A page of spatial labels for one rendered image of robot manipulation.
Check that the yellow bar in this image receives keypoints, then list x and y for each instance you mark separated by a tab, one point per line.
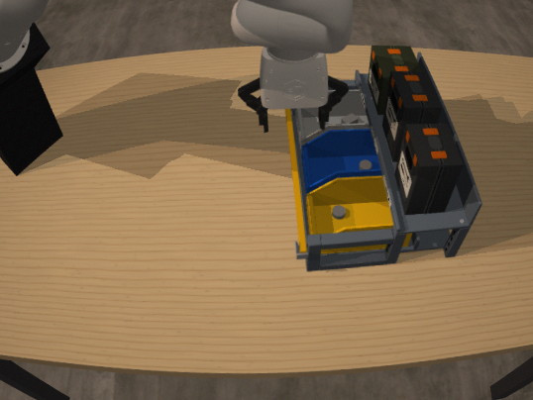
296	186

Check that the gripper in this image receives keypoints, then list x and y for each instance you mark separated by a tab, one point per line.
288	84

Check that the dark grey disc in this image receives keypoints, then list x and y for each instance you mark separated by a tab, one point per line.
339	212
365	164

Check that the blue bin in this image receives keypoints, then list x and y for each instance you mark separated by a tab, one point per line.
338	150

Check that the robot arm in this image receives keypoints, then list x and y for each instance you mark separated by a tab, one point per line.
261	24

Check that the yellow open bin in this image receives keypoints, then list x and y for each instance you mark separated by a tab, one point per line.
365	201

